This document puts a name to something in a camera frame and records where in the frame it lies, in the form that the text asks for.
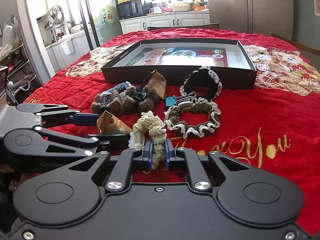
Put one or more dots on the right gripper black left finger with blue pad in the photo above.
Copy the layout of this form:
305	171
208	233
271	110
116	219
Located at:
123	165

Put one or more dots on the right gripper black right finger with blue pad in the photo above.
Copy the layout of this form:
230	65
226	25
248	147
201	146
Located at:
185	159

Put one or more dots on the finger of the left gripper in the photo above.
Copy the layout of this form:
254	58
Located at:
40	146
58	115

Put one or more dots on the olive cream crochet scrunchie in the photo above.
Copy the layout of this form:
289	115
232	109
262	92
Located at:
198	118

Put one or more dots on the tan paper packet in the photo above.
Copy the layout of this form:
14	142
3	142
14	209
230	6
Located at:
158	82
109	124

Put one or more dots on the brown fuzzy hair claw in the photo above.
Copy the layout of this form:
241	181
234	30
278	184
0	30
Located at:
140	99
110	102

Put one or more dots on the blue white crochet scrunchie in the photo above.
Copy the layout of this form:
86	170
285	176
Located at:
119	90

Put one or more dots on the black white crochet scrunchie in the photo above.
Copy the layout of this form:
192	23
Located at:
204	82

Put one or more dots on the teal binder clip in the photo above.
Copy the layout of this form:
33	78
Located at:
180	101

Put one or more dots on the white plastic bin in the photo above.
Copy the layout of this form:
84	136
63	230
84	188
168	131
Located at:
67	46

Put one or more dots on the black shallow cardboard box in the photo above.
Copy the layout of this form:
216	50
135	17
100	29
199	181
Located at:
177	58

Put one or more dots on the red quilted bedspread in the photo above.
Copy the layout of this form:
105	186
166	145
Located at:
273	129

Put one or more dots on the white kitchen cabinet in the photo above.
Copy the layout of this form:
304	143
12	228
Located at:
169	19

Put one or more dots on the black microwave oven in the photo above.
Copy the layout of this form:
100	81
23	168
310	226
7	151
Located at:
130	9

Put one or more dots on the dark wooden chair back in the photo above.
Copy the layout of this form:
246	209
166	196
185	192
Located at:
209	26

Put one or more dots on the beige storage container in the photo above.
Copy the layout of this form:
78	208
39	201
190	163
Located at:
182	6

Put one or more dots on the steel double door refrigerator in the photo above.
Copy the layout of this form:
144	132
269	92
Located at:
254	16

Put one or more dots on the wire shelf rack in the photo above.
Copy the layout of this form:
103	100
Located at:
18	76

